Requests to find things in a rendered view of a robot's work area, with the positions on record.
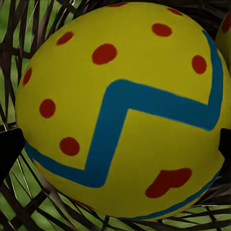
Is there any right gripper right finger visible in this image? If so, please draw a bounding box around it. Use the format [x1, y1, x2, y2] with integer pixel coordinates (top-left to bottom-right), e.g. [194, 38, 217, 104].
[219, 128, 231, 167]

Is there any wicker basket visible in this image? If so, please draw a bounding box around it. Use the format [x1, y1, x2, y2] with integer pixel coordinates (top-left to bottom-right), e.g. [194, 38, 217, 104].
[0, 0, 231, 231]

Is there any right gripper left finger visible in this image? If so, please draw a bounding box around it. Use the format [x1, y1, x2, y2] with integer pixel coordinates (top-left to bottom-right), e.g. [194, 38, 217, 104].
[0, 128, 25, 186]

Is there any easter egg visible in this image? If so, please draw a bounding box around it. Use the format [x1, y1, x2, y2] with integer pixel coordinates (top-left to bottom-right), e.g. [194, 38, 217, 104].
[214, 8, 231, 76]
[15, 2, 231, 221]

